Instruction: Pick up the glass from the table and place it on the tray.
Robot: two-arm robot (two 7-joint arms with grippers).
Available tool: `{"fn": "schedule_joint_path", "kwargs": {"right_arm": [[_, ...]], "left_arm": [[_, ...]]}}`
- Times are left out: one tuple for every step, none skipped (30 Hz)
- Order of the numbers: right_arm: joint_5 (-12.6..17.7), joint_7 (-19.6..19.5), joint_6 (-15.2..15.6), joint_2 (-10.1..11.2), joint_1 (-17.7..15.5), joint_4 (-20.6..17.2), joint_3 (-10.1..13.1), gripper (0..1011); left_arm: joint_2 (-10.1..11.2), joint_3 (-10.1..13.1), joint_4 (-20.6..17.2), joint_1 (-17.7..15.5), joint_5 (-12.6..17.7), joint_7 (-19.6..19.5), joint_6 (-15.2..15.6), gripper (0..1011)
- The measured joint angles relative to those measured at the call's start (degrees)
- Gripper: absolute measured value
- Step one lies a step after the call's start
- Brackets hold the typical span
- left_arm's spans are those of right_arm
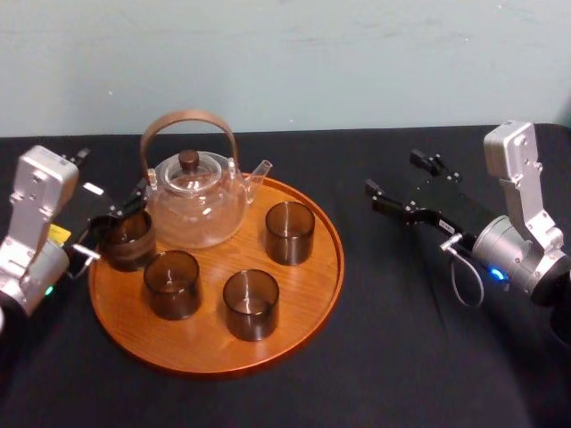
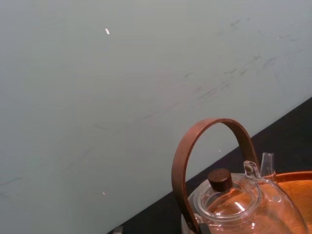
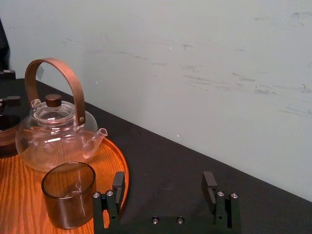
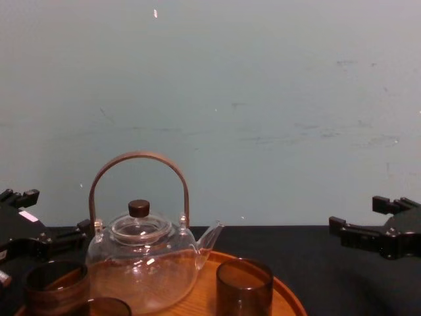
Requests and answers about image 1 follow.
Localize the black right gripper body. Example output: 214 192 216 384
412 177 497 244

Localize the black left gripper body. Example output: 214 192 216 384
47 179 121 259

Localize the brown glass cup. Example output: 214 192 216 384
264 201 317 268
99 209 158 273
221 268 281 343
142 250 203 322

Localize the round wooden tray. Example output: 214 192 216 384
87 172 345 375

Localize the glass lid with wooden knob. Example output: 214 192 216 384
155 149 222 186

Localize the black table cloth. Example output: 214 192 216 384
0 122 571 428

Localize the glass teapot with wooden handle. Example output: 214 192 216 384
139 110 274 250

